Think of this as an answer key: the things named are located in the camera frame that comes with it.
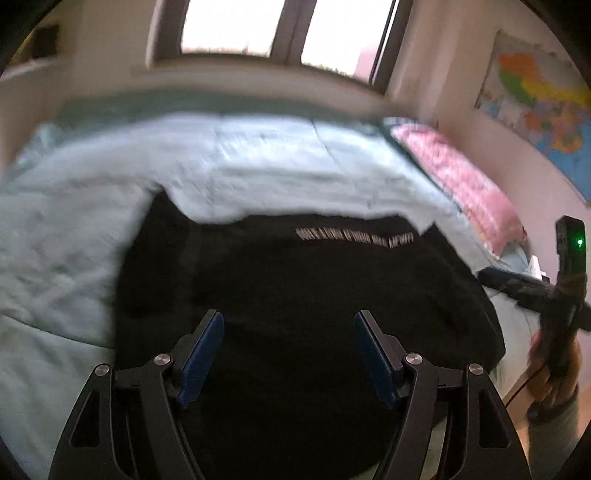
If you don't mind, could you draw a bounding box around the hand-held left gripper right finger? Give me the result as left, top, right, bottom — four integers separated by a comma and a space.
353, 309, 533, 480

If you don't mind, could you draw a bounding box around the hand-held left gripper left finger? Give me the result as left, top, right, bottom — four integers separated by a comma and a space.
48, 309, 225, 480

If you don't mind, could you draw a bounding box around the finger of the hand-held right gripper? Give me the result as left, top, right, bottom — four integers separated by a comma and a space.
477, 267, 555, 311

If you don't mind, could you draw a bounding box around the black hooded jacket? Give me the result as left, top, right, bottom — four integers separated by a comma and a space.
115, 191, 507, 480

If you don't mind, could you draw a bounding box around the person's right forearm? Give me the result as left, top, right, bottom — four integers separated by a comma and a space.
525, 385, 589, 480

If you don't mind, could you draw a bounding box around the person's right hand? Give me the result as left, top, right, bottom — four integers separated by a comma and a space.
526, 330, 583, 412

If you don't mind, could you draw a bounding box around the small white object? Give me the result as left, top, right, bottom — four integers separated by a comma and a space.
530, 255, 551, 283

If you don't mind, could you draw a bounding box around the pink patterned pillow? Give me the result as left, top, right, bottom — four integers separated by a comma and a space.
390, 124, 528, 259

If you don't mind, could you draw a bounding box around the bed with light blue sheet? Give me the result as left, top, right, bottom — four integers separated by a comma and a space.
0, 99, 548, 480

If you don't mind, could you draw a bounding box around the thin cable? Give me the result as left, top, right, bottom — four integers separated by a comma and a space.
505, 355, 542, 409

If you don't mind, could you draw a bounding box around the colourful wall map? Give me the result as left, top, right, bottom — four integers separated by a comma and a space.
474, 29, 591, 205

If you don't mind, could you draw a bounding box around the window with dark frame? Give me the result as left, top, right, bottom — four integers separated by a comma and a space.
144, 0, 415, 94

